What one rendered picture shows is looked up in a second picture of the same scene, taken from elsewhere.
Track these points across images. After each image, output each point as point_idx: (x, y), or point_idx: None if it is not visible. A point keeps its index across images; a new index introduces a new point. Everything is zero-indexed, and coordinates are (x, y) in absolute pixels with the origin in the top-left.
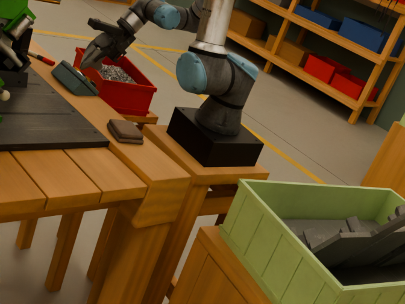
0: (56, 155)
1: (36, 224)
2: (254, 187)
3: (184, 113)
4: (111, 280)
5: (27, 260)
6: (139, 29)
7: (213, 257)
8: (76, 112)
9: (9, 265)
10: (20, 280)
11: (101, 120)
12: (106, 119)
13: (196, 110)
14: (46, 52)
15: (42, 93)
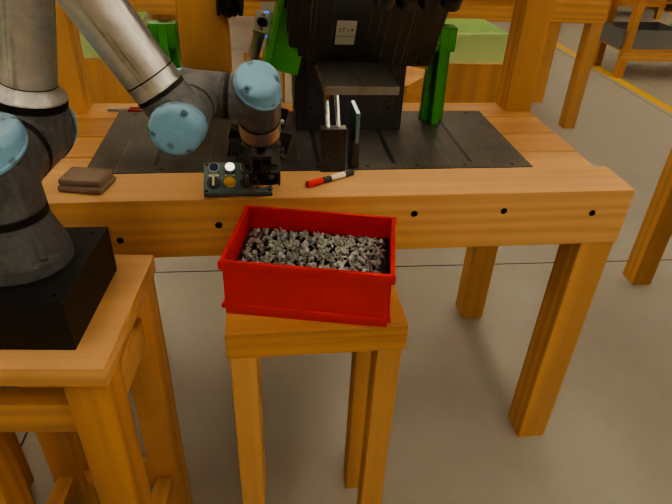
0: (89, 152)
1: (347, 461)
2: None
3: (81, 229)
4: None
5: (318, 476)
6: (245, 137)
7: None
8: (157, 170)
9: (313, 454)
10: (282, 456)
11: (132, 181)
12: (134, 186)
13: (82, 249)
14: (365, 194)
15: (210, 161)
